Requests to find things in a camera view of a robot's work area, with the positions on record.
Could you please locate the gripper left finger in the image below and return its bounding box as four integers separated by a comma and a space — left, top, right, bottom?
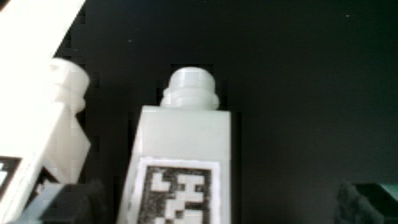
20, 181, 107, 224

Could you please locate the white leg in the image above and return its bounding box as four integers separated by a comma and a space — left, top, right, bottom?
0, 0, 91, 224
116, 67, 231, 224

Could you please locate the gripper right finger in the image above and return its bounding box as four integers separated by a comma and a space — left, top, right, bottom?
336, 183, 398, 224

